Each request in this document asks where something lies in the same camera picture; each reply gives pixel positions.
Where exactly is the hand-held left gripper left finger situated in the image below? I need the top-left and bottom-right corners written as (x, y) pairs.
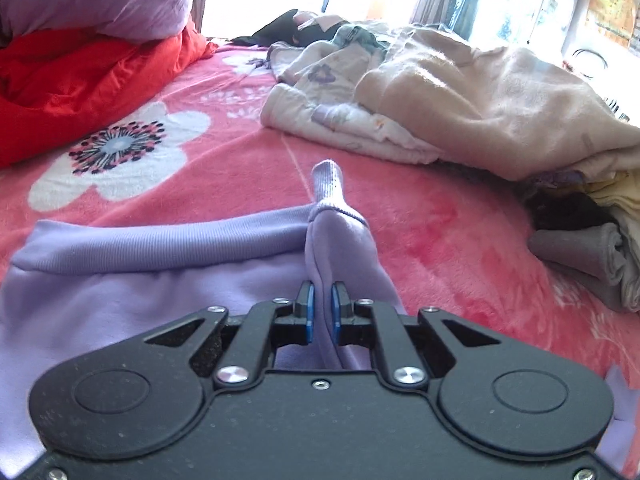
top-left (145, 281), bottom-right (316, 388)

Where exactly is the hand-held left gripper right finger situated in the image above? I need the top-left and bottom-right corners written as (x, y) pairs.
top-left (330, 281), bottom-right (502, 388)

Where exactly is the lavender knit sweater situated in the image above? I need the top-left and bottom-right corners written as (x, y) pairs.
top-left (0, 160), bottom-right (636, 480)

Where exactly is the pink floral blanket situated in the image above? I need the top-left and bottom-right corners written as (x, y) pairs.
top-left (0, 42), bottom-right (640, 480)

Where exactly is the white floral garment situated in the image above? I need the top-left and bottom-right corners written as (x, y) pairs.
top-left (261, 24), bottom-right (447, 166)

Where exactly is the dark cloth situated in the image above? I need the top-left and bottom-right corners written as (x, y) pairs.
top-left (522, 187), bottom-right (618, 235)

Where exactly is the grey folded cloth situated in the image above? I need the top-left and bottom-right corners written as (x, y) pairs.
top-left (527, 222), bottom-right (640, 314)

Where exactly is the beige fleece sweater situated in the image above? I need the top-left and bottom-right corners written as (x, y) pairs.
top-left (355, 26), bottom-right (640, 182)

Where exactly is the black garment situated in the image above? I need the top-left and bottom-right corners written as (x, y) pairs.
top-left (232, 9), bottom-right (351, 50)

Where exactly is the pale yellow cloth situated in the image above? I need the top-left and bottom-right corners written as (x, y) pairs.
top-left (582, 169), bottom-right (640, 233)

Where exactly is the red quilt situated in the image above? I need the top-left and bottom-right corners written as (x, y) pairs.
top-left (0, 27), bottom-right (219, 168)

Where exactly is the black wire ring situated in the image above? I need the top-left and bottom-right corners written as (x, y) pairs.
top-left (569, 48), bottom-right (609, 79)

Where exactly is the wall poster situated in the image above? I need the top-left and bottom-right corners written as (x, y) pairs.
top-left (585, 0), bottom-right (634, 49)

